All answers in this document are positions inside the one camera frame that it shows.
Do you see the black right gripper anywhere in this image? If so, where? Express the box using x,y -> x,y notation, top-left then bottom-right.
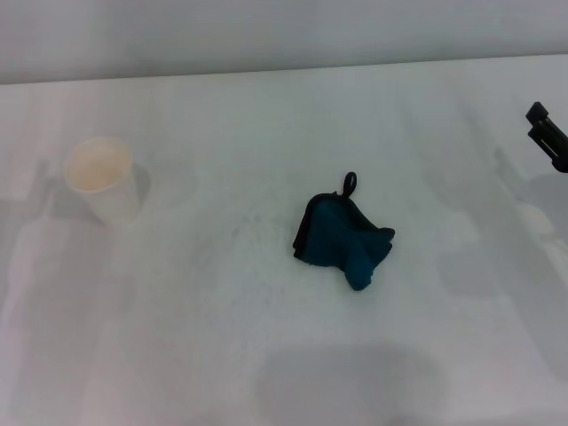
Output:
525,100 -> 568,176

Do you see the blue rag with black edge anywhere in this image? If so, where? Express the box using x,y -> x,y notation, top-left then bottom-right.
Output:
291,170 -> 398,293

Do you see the white paper cup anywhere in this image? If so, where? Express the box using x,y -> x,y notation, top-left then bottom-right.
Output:
62,135 -> 139,226

